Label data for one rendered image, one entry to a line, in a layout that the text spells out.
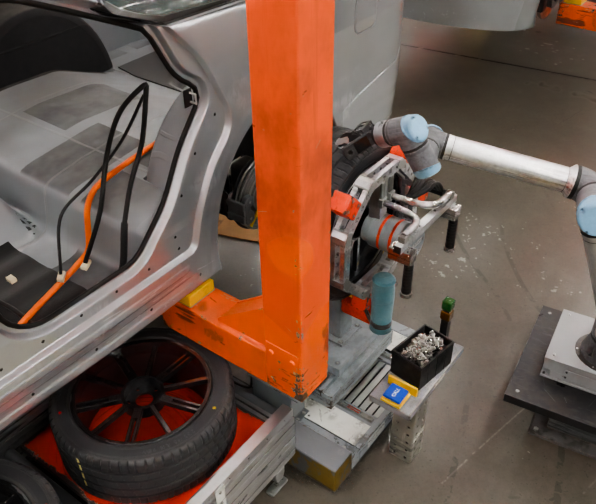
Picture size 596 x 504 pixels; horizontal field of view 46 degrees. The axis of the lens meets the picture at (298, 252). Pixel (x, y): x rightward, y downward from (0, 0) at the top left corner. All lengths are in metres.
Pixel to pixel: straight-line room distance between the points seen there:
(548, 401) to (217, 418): 1.28
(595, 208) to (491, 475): 1.21
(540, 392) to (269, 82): 1.72
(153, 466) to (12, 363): 0.58
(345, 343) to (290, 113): 1.52
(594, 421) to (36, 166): 2.37
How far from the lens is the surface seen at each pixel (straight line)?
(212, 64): 2.33
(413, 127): 2.29
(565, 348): 3.04
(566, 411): 2.94
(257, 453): 2.60
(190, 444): 2.46
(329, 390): 3.05
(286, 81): 1.81
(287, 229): 2.04
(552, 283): 4.01
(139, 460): 2.45
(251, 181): 2.84
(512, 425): 3.24
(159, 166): 2.69
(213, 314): 2.62
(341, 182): 2.49
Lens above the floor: 2.42
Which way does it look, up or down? 37 degrees down
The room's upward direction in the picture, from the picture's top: 1 degrees counter-clockwise
